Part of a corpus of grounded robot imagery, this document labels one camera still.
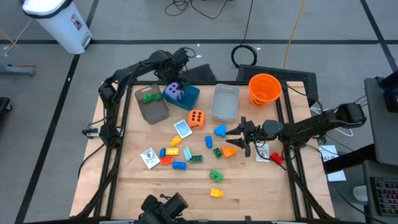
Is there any dark flat panel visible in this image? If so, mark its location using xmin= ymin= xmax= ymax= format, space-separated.
xmin=178 ymin=63 xmax=218 ymax=83

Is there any black keyboard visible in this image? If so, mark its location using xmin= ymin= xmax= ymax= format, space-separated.
xmin=369 ymin=176 xmax=398 ymax=218

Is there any teal plastic bin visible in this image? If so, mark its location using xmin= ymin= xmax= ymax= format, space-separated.
xmin=161 ymin=81 xmax=201 ymax=111

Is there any white playing card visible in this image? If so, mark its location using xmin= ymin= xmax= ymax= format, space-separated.
xmin=139 ymin=147 xmax=161 ymax=170

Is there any black coiled floor cable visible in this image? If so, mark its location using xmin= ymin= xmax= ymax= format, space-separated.
xmin=230 ymin=0 xmax=259 ymax=69

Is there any orange large toy block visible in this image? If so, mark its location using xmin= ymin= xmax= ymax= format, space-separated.
xmin=221 ymin=146 xmax=238 ymax=159

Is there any yellow hanging cable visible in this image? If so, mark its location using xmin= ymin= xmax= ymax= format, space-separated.
xmin=282 ymin=0 xmax=307 ymax=70

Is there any white trash can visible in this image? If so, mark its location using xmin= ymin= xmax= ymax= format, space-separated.
xmin=22 ymin=0 xmax=93 ymax=55

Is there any light blue large block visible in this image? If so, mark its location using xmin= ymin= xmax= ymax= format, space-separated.
xmin=213 ymin=124 xmax=228 ymax=138

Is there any black perforated panel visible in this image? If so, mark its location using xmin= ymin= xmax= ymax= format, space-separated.
xmin=236 ymin=63 xmax=319 ymax=108

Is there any orange pumpkin bucket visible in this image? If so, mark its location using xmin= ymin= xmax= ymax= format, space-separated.
xmin=248 ymin=73 xmax=283 ymax=108

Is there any smoky transparent plastic bin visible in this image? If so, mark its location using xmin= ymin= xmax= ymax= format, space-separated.
xmin=134 ymin=83 xmax=170 ymax=125

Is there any white paper sheet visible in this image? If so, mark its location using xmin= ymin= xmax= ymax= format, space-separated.
xmin=318 ymin=144 xmax=340 ymax=162
xmin=326 ymin=169 xmax=347 ymax=182

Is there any purple foam die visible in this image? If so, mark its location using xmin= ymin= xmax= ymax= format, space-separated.
xmin=164 ymin=82 xmax=185 ymax=102

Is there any dark desk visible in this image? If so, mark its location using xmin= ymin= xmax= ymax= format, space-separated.
xmin=362 ymin=160 xmax=398 ymax=224

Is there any white computer mouse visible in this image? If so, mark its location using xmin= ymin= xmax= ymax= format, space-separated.
xmin=352 ymin=184 xmax=370 ymax=203

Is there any grey floor stand base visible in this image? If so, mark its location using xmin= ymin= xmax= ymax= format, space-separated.
xmin=0 ymin=63 xmax=37 ymax=77

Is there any red toy block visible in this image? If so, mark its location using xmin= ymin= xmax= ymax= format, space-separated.
xmin=269 ymin=151 xmax=285 ymax=166

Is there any grey desk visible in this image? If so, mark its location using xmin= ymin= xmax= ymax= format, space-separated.
xmin=363 ymin=76 xmax=398 ymax=166

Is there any yellow cube block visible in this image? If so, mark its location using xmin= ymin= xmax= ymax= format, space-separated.
xmin=169 ymin=134 xmax=183 ymax=147

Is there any green large toy block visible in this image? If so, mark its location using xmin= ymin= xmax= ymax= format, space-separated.
xmin=142 ymin=92 xmax=164 ymax=105
xmin=209 ymin=169 xmax=224 ymax=184

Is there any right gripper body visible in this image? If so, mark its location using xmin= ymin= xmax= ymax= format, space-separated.
xmin=239 ymin=116 xmax=265 ymax=158

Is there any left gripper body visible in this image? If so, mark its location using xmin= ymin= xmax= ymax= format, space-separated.
xmin=169 ymin=54 xmax=190 ymax=82

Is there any black equipment box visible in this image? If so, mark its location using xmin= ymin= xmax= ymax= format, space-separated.
xmin=376 ymin=70 xmax=398 ymax=113

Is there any orange foam die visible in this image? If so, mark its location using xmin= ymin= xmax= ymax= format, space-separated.
xmin=187 ymin=109 xmax=206 ymax=130

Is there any light grey plastic bin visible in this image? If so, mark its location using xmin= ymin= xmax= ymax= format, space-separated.
xmin=210 ymin=83 xmax=241 ymax=123

